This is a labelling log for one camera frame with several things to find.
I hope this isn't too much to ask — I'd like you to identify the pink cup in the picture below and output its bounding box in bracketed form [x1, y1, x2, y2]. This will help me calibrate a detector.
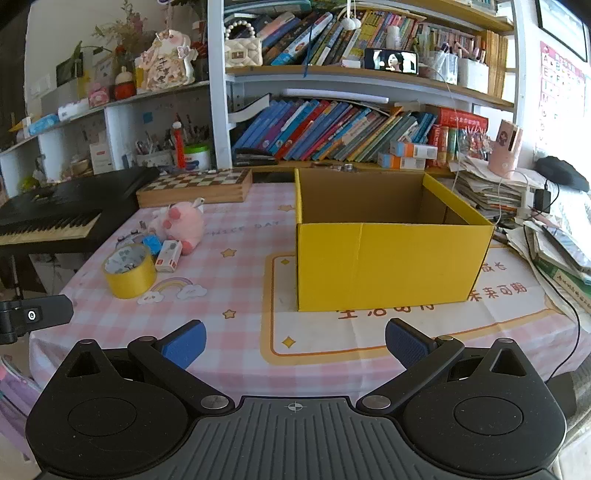
[489, 119, 525, 176]

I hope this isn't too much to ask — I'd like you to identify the white jar with green lid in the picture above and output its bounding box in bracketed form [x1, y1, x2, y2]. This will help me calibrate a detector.
[183, 143, 212, 171]

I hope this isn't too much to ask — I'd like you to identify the black cable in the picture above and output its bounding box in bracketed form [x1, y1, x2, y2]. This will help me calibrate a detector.
[547, 277, 583, 381]

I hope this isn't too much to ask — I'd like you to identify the red tassel ornament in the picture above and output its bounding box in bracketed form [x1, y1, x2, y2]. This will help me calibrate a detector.
[172, 121, 186, 169]

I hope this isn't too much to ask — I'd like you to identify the black electronic keyboard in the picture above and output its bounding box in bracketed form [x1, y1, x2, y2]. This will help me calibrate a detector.
[0, 166, 160, 254]

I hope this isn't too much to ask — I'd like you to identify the yellow cardboard box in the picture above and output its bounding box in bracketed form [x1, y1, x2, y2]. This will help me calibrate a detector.
[294, 167, 496, 313]

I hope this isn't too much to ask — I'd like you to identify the white bookshelf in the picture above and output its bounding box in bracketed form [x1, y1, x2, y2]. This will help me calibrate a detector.
[208, 0, 527, 172]

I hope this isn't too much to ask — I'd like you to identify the small white red box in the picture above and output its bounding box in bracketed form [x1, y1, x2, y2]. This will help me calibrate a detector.
[154, 240, 182, 272]

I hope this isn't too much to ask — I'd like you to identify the row of leaning colourful books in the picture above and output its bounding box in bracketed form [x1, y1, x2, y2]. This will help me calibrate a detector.
[233, 99, 489, 163]

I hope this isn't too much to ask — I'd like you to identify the pink checked tablecloth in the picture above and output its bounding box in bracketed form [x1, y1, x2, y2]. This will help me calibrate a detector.
[28, 182, 580, 398]

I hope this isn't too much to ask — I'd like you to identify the pink plush pig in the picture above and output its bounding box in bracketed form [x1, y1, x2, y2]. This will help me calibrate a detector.
[147, 198, 206, 256]

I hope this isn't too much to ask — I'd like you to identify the row of upright paperback books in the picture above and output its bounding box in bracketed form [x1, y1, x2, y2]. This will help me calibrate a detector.
[222, 0, 509, 86]

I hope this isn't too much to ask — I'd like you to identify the white pen holder with pens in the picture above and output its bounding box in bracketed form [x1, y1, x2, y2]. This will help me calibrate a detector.
[135, 137, 175, 168]

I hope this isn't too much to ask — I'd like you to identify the purple cloth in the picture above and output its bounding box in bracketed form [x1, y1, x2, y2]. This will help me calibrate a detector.
[0, 355, 43, 462]

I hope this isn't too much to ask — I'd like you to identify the white hanging lamp pull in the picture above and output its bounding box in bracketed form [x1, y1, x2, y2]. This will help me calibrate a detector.
[339, 0, 363, 31]

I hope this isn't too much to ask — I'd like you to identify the pile of books and notebooks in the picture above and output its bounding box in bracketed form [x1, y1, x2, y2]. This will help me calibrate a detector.
[508, 217, 591, 315]

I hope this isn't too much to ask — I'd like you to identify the orange white medicine box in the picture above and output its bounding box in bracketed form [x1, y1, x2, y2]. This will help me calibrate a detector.
[390, 141, 438, 159]
[378, 152, 426, 171]

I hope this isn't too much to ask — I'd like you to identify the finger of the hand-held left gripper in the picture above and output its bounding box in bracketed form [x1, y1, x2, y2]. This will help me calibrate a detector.
[0, 295, 74, 344]

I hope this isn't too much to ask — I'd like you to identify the blue tissue pack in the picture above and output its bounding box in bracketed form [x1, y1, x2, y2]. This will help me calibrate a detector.
[28, 114, 61, 136]

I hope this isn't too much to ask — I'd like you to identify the smartphone with lit screen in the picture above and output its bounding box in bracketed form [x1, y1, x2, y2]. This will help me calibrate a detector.
[364, 47, 420, 75]

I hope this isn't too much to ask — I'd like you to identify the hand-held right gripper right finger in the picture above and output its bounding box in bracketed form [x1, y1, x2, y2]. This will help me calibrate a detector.
[355, 318, 533, 416]

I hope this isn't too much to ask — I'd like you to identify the black window frame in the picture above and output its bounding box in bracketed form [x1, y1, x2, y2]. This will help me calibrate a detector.
[536, 0, 591, 61]

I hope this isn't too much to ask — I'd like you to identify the white storage pot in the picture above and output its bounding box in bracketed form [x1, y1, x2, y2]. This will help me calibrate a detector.
[457, 58, 490, 91]

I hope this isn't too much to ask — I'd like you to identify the black keyboard stand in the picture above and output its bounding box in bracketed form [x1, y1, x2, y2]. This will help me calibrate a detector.
[0, 244, 100, 298]

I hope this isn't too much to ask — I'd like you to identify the wooden chessboard box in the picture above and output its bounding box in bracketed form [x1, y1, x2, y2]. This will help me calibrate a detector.
[136, 168, 254, 208]

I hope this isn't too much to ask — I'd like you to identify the white quilted handbag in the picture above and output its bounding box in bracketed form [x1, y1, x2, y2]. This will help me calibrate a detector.
[224, 21, 264, 68]

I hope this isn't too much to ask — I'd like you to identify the white side shelf unit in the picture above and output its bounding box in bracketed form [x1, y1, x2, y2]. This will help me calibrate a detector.
[0, 78, 214, 185]

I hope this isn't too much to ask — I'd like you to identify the dried flower bouquet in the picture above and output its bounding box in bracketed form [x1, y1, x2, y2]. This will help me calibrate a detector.
[92, 0, 158, 65]

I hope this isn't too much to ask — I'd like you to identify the alphabet wall poster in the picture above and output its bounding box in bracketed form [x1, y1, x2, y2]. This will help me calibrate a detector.
[538, 41, 588, 154]

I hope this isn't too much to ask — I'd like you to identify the stack of loose papers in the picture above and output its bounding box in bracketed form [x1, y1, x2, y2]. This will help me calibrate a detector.
[455, 154, 532, 227]

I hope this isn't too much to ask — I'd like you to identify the yellow tape roll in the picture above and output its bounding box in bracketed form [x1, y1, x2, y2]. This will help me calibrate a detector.
[102, 244, 158, 300]

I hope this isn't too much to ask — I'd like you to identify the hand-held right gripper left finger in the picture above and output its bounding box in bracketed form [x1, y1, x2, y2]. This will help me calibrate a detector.
[65, 319, 236, 416]

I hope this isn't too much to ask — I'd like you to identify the small grey toy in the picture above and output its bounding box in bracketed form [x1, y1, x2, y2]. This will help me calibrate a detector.
[116, 222, 148, 248]

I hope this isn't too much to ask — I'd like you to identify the black rounded pouch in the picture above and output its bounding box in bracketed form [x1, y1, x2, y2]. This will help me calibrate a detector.
[536, 156, 591, 193]

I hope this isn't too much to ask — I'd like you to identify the red white doll figurine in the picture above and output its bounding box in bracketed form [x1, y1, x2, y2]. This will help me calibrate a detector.
[114, 66, 137, 100]

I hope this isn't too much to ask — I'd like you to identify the white carton with red label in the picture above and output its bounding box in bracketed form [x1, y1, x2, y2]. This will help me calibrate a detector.
[89, 141, 114, 174]

